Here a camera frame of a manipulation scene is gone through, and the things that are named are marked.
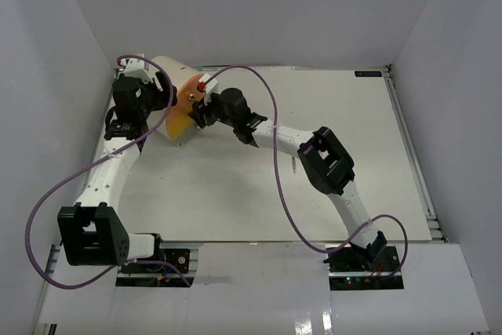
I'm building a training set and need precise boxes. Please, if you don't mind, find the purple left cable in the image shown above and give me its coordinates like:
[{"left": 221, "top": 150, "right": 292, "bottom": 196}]
[{"left": 25, "top": 53, "right": 176, "bottom": 291}]

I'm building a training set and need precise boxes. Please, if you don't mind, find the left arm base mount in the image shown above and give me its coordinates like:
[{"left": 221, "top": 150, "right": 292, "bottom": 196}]
[{"left": 115, "top": 244, "right": 198, "bottom": 288}]

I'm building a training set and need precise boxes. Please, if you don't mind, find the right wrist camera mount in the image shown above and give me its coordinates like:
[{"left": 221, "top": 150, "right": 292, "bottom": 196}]
[{"left": 196, "top": 73, "right": 218, "bottom": 104}]

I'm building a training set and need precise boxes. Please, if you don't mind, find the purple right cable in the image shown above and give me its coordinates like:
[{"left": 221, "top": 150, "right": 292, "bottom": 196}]
[{"left": 199, "top": 64, "right": 409, "bottom": 279}]

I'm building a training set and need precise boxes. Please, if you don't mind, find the peach top drawer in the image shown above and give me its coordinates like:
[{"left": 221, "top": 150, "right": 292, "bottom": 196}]
[{"left": 176, "top": 73, "right": 210, "bottom": 108}]

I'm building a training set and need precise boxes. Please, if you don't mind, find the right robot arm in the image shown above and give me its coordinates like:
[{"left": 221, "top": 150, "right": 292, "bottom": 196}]
[{"left": 189, "top": 82, "right": 387, "bottom": 271}]

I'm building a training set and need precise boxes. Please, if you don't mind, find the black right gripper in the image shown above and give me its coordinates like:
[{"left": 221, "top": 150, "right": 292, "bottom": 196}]
[{"left": 189, "top": 91, "right": 238, "bottom": 129}]

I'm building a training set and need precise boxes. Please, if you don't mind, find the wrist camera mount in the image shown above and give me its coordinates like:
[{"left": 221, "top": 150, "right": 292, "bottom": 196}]
[
  {"left": 118, "top": 58, "right": 151, "bottom": 83},
  {"left": 196, "top": 73, "right": 218, "bottom": 104}
]

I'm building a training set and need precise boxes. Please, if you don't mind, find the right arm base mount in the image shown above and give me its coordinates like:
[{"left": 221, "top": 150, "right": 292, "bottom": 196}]
[{"left": 323, "top": 246, "right": 404, "bottom": 291}]

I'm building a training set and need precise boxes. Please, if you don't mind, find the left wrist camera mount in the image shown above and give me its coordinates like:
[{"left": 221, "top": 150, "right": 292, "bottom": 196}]
[{"left": 118, "top": 58, "right": 151, "bottom": 83}]

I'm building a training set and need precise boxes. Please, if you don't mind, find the cream cylindrical drawer organizer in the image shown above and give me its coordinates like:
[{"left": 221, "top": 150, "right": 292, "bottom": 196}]
[{"left": 153, "top": 56, "right": 202, "bottom": 89}]

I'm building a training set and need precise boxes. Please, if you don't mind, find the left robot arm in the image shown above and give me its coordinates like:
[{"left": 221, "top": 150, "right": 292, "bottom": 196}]
[{"left": 57, "top": 72, "right": 176, "bottom": 271}]

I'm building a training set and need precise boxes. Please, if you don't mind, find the purple cable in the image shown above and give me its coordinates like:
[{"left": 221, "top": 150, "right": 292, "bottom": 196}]
[
  {"left": 199, "top": 64, "right": 409, "bottom": 279},
  {"left": 25, "top": 53, "right": 176, "bottom": 291}
]

